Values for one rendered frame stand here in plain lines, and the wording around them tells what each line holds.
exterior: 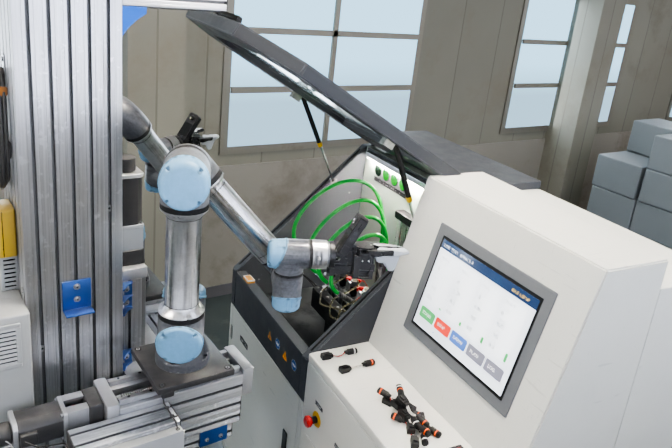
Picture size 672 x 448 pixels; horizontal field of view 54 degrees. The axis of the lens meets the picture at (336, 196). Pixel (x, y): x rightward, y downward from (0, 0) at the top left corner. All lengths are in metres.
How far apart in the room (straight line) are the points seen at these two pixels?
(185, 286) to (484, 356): 0.80
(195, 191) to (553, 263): 0.88
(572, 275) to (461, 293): 0.37
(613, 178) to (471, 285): 3.92
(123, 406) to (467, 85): 3.93
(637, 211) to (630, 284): 3.96
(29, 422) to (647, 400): 1.61
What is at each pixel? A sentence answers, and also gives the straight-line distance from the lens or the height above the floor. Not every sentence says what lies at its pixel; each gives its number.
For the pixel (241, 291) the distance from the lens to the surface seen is 2.65.
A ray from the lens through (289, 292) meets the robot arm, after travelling 1.69.
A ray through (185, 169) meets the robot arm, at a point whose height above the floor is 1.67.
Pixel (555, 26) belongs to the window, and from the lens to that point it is 5.85.
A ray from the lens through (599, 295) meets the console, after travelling 1.64.
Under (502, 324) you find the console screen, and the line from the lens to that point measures 1.80.
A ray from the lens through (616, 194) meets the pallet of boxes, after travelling 5.72.
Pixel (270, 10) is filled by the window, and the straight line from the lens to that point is 4.08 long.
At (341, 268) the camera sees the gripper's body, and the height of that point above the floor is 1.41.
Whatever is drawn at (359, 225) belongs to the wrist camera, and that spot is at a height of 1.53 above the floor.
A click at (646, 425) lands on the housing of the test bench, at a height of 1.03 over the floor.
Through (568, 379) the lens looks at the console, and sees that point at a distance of 1.72.
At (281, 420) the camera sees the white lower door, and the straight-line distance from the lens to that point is 2.46.
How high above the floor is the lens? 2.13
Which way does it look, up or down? 19 degrees down
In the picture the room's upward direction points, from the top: 6 degrees clockwise
